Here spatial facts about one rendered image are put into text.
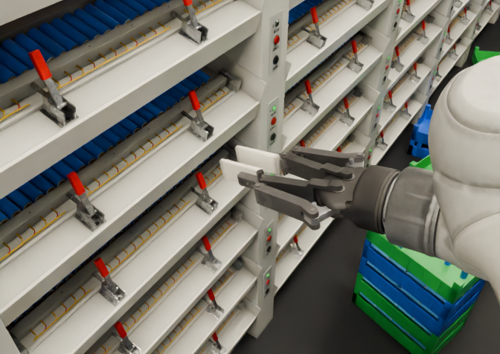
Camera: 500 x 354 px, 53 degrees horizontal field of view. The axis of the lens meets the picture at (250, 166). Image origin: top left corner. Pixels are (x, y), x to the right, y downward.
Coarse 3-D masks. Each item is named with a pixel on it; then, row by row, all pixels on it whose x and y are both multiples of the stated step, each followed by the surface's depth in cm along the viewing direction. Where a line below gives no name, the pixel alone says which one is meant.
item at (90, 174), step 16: (224, 80) 101; (208, 96) 99; (176, 112) 92; (144, 128) 88; (160, 128) 90; (176, 128) 92; (128, 144) 85; (96, 160) 81; (112, 160) 82; (80, 176) 79; (96, 176) 81; (112, 176) 82; (64, 192) 76; (32, 208) 73; (48, 208) 75; (16, 224) 71; (32, 224) 74; (48, 224) 74; (0, 240) 69
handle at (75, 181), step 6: (72, 174) 72; (72, 180) 72; (78, 180) 73; (72, 186) 73; (78, 186) 73; (78, 192) 73; (84, 192) 74; (84, 198) 74; (84, 204) 74; (90, 204) 75; (84, 210) 76; (90, 210) 75
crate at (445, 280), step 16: (368, 240) 150; (384, 240) 145; (400, 256) 142; (416, 256) 146; (416, 272) 140; (432, 272) 135; (448, 272) 141; (432, 288) 137; (448, 288) 132; (464, 288) 133
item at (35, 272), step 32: (224, 64) 103; (224, 96) 102; (256, 96) 103; (224, 128) 96; (128, 160) 86; (160, 160) 87; (192, 160) 90; (128, 192) 82; (160, 192) 87; (64, 224) 76; (128, 224) 83; (0, 256) 70; (32, 256) 71; (64, 256) 72; (0, 288) 67; (32, 288) 68
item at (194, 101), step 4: (188, 92) 89; (192, 92) 89; (192, 96) 89; (192, 100) 89; (196, 100) 90; (192, 104) 90; (196, 104) 90; (196, 108) 90; (196, 112) 90; (200, 112) 91; (200, 116) 91; (200, 120) 91; (204, 120) 92; (200, 124) 92; (204, 124) 92
